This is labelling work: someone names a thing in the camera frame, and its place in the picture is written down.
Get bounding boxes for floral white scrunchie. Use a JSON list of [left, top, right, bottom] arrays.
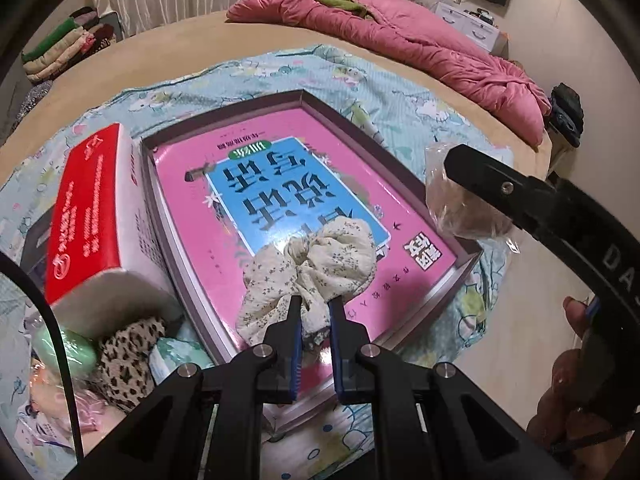
[[235, 216, 376, 349]]

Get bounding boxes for pink puff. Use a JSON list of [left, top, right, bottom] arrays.
[[425, 142, 513, 240]]

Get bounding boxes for leopard print scrunchie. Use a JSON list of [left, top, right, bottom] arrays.
[[91, 316, 166, 414]]

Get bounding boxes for green sponge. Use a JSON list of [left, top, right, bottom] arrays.
[[32, 325, 98, 380]]

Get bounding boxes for beige plush bunny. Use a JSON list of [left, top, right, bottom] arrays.
[[29, 364, 125, 453]]

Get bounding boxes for green floral tissue pack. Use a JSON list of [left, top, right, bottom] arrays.
[[149, 338, 214, 385]]

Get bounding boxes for white blue snack packet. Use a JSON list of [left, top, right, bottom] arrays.
[[13, 402, 76, 479]]

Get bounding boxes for person's right hand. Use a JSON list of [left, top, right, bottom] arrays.
[[525, 294, 626, 480]]

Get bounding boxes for Hello Kitty blue bedsheet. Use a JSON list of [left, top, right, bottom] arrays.
[[1, 44, 515, 479]]

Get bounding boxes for dark clothes on chair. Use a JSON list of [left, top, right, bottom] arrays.
[[547, 82, 585, 148]]

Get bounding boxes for purple tray box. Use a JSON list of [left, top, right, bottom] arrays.
[[141, 88, 484, 434]]

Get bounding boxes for red tissue box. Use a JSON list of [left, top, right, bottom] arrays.
[[44, 124, 182, 338]]

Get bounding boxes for white drawer cabinet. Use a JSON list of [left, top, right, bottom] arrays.
[[432, 1, 508, 55]]

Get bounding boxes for dark blue cosmetic box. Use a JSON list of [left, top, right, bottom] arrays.
[[20, 208, 53, 292]]

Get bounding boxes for pink quilt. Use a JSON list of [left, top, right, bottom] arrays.
[[227, 0, 551, 148]]

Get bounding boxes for stack of folded clothes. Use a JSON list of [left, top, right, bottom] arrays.
[[21, 6, 125, 84]]

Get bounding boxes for black cable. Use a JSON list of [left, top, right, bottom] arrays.
[[0, 251, 87, 466]]

